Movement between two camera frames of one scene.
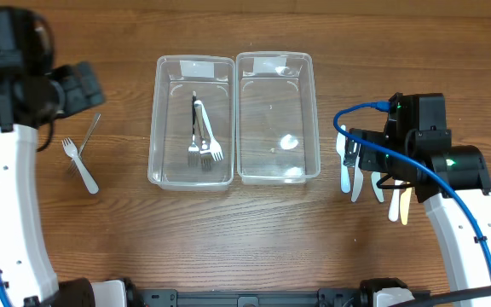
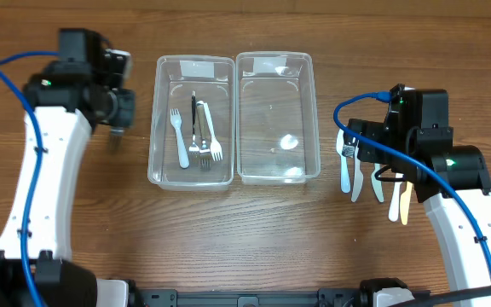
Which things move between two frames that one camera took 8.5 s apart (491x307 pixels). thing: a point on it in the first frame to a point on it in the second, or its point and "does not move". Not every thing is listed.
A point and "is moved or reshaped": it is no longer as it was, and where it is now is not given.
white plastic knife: [395, 204] does not move
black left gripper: [82, 88] to [115, 135]
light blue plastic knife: [341, 147] does not move
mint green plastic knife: [375, 176] does not move
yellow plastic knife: [405, 199] does not move
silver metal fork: [74, 167] is moved or reshaped
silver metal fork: [205, 151] does not move
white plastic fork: [71, 150] to [176, 120]
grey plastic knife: [358, 182] does not move
